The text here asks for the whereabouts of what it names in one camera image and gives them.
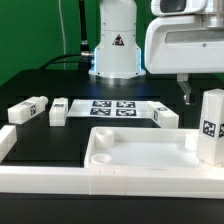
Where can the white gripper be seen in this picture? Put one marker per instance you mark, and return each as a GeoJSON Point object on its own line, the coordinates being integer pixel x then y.
{"type": "Point", "coordinates": [180, 44]}

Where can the white desk top tray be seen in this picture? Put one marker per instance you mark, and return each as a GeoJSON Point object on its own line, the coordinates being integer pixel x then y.
{"type": "Point", "coordinates": [150, 148]}

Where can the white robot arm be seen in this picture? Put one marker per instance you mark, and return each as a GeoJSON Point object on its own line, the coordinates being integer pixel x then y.
{"type": "Point", "coordinates": [117, 58]}

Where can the white U-shaped fence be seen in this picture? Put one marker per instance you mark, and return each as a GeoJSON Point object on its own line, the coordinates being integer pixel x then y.
{"type": "Point", "coordinates": [198, 183]}

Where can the white marker base plate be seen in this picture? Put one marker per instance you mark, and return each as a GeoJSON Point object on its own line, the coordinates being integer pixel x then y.
{"type": "Point", "coordinates": [109, 109]}

